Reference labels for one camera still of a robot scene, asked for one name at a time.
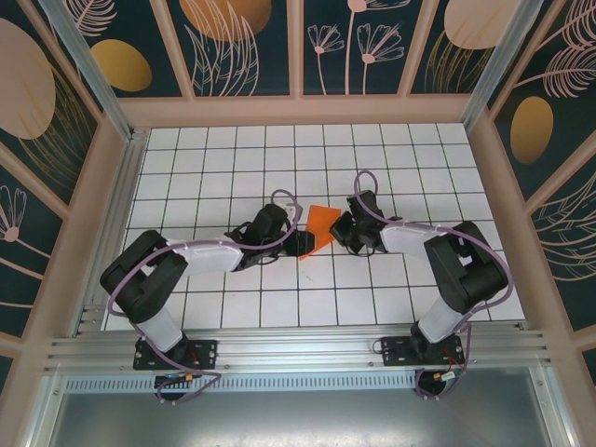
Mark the orange square paper sheet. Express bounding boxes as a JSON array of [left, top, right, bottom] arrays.
[[297, 203, 341, 262]]

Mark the grey metal sheet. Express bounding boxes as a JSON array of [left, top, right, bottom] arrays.
[[34, 390, 567, 447]]

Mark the long aluminium mounting rail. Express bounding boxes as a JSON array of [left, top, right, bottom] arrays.
[[44, 328, 553, 373]]

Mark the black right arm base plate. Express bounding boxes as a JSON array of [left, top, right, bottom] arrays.
[[380, 334, 466, 369]]

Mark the perforated metal cable duct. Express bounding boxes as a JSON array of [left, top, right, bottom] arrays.
[[64, 376, 536, 395]]

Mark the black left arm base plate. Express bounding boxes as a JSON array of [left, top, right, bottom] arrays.
[[132, 338, 220, 373]]

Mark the aluminium side rail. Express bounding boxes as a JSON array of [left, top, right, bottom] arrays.
[[72, 128, 150, 336]]

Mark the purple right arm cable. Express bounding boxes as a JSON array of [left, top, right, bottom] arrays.
[[353, 170, 513, 401]]

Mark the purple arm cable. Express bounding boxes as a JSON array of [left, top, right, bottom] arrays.
[[353, 170, 513, 401], [106, 188, 299, 406]]

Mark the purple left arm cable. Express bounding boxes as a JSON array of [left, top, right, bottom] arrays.
[[106, 188, 299, 406]]

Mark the aluminium corner post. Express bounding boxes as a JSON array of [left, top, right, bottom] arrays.
[[463, 0, 544, 134], [36, 0, 136, 141]]

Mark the aluminium frame bar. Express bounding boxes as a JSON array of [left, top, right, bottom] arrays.
[[530, 367, 583, 447], [18, 372, 71, 447]]

